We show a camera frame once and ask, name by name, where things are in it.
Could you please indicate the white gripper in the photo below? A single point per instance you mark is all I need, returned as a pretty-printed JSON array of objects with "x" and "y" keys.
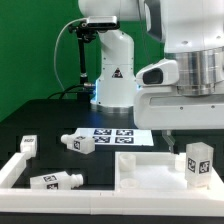
[{"x": 161, "y": 109}]

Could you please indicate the white square tabletop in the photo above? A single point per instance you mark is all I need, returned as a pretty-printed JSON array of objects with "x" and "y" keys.
[{"x": 155, "y": 171}]

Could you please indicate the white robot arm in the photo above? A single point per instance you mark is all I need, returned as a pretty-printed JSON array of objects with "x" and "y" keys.
[{"x": 184, "y": 90}]

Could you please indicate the white sheet with markers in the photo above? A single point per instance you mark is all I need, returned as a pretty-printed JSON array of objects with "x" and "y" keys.
[{"x": 109, "y": 136}]

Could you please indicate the white U-shaped fence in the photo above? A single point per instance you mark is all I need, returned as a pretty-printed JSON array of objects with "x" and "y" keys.
[{"x": 94, "y": 202}]

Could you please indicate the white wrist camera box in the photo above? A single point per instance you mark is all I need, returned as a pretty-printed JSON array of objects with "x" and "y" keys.
[{"x": 163, "y": 73}]

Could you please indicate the camera on black stand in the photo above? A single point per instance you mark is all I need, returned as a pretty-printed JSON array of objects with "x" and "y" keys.
[{"x": 86, "y": 31}]

